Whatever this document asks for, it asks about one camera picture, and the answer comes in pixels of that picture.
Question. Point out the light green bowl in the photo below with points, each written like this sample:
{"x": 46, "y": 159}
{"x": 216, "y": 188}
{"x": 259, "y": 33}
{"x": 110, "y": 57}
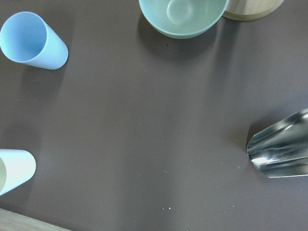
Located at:
{"x": 182, "y": 19}

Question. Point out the metal scoop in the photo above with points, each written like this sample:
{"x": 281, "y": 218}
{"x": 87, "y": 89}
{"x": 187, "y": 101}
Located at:
{"x": 281, "y": 150}

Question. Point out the blue cup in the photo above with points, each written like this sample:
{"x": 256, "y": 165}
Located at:
{"x": 26, "y": 38}

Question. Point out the wooden cutting board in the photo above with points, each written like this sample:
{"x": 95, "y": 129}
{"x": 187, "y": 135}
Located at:
{"x": 10, "y": 221}

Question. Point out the cream cup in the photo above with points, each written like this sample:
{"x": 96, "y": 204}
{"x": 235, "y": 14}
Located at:
{"x": 16, "y": 167}

